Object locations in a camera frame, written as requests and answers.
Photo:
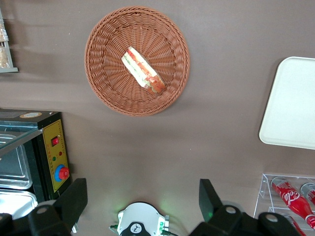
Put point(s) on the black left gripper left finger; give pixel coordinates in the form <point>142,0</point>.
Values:
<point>66,204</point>

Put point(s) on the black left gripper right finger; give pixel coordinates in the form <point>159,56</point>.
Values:
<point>211,201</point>

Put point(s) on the triangle sandwich with red filling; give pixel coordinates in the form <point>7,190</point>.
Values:
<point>140,68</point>

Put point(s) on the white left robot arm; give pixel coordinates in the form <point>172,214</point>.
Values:
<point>137,216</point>

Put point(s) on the cream plastic tray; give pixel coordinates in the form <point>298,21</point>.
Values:
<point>290,105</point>

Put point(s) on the round brown wicker basket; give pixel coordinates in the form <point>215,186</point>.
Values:
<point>110,86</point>

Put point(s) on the black food warmer yellow panel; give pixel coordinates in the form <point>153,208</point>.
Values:
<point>54,157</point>

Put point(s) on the steel pan in warmer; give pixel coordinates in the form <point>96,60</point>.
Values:
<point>14,162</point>
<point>17,200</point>

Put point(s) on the clear acrylic bottle rack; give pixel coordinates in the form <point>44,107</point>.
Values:
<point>264,188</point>

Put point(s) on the red cola bottle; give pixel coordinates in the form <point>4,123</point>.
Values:
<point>292,199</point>
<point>309,191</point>

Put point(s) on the clear bag of crackers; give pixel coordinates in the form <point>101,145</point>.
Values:
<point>3,34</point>
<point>3,57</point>

